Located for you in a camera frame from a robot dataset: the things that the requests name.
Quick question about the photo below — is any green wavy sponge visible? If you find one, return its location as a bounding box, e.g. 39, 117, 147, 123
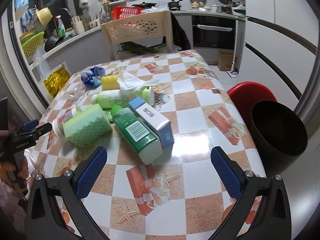
63, 104, 112, 148

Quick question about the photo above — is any dark green Dettol bottle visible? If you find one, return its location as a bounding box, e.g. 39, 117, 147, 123
111, 105, 163, 165

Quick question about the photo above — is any light green drink bottle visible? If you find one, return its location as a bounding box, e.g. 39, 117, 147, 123
91, 87, 155, 109

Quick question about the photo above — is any blue white carton box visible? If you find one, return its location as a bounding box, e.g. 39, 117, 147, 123
128, 97, 174, 148

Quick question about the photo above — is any blue plastic bag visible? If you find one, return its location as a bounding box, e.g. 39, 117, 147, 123
80, 66, 105, 88

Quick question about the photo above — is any yellow wavy sponge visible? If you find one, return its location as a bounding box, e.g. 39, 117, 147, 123
101, 75, 120, 91

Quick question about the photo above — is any white paper towel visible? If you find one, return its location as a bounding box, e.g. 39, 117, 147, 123
117, 70, 159, 91

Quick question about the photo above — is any black trash bin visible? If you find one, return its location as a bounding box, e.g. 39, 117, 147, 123
251, 100, 308, 158

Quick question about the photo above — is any person's left hand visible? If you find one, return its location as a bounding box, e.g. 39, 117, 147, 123
1, 158, 29, 181

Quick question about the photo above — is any gold foil bag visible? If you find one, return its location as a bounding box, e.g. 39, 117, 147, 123
43, 64, 71, 98

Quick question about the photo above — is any red plastic stool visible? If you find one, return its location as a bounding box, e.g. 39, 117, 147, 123
227, 81, 277, 124

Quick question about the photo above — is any green yellow colander basket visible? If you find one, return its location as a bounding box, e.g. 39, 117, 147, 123
20, 30, 44, 58

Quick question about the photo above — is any black pot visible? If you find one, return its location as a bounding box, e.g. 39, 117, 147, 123
44, 35, 63, 52

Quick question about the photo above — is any spray bottle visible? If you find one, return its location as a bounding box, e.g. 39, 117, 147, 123
55, 15, 66, 39

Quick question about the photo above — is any cardboard box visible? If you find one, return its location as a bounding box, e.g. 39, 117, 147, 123
217, 50, 237, 71

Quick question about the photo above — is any yellow bowl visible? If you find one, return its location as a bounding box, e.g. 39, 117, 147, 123
36, 7, 53, 27

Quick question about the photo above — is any white refrigerator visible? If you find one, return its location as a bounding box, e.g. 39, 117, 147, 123
238, 0, 319, 109

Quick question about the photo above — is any black built-in oven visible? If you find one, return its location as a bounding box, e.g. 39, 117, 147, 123
191, 15, 236, 50

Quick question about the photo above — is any red plastic basket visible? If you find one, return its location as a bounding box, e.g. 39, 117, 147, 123
111, 6, 143, 20

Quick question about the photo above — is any beige perforated chair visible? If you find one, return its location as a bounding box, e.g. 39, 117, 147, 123
101, 10, 174, 61

